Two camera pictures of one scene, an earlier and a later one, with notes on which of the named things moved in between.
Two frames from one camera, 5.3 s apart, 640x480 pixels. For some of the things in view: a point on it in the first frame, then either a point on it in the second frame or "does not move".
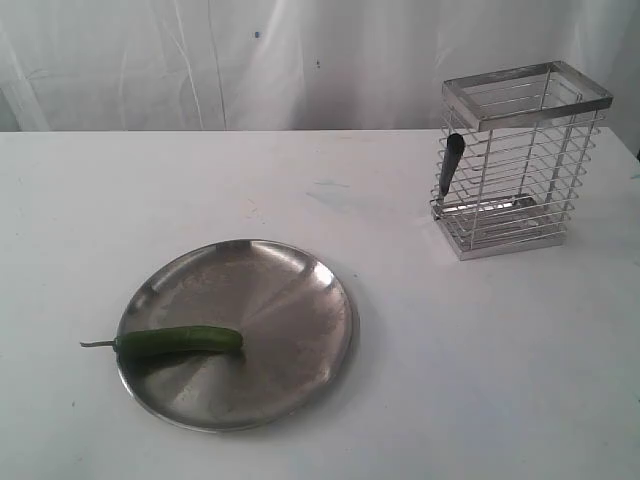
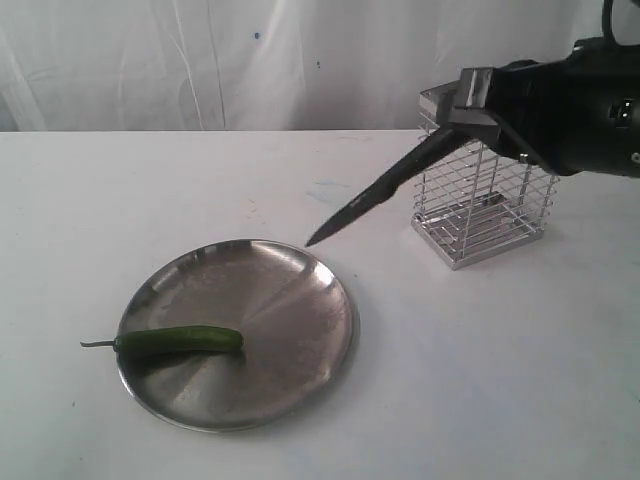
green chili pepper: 173,340 does not move
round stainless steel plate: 299,335 does not move
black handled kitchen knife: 453,154 → 389,186
